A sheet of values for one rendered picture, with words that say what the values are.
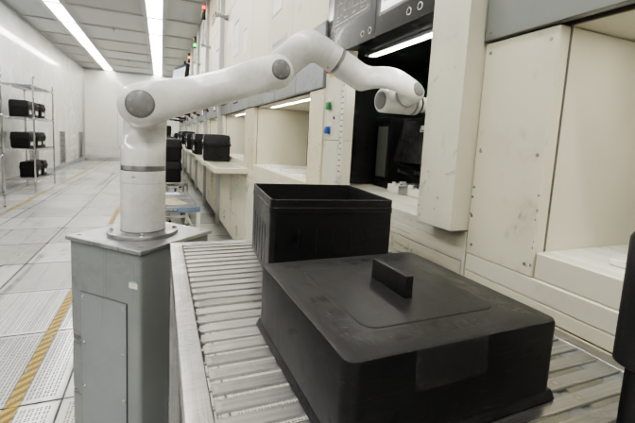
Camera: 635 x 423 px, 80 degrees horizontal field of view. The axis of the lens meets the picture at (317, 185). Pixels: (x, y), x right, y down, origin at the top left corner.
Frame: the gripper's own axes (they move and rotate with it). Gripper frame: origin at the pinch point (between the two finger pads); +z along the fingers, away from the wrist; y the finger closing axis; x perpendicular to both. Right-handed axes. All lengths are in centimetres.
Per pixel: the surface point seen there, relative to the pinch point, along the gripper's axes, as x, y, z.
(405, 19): 20.8, 19.2, -39.3
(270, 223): -31, 36, -86
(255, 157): -31, -169, -15
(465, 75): 1, 49, -48
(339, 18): 33, -26, -34
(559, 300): -40, 73, -46
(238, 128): -8, -317, 17
